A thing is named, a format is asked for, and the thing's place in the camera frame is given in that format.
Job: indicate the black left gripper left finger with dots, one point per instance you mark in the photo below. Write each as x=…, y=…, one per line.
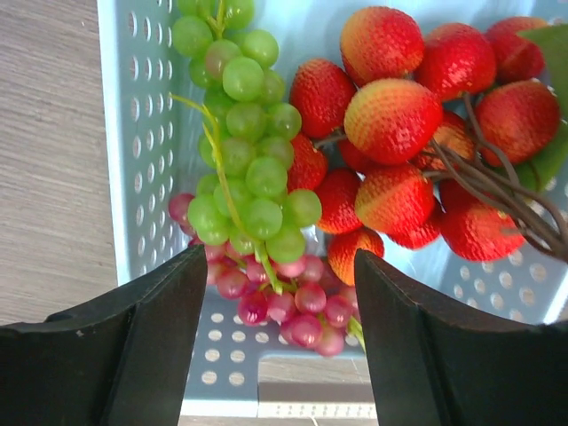
x=121, y=358

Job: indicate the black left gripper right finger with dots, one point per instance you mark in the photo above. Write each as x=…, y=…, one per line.
x=436, y=361

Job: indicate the purple grape bunch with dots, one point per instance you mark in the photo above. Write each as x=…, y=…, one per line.
x=275, y=293

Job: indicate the green grape bunch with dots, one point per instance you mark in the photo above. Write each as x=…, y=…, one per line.
x=247, y=137

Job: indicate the red strawberry cluster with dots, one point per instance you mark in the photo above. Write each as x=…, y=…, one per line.
x=447, y=135

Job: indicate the blue plastic basket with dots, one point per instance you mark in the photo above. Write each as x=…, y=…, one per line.
x=152, y=154

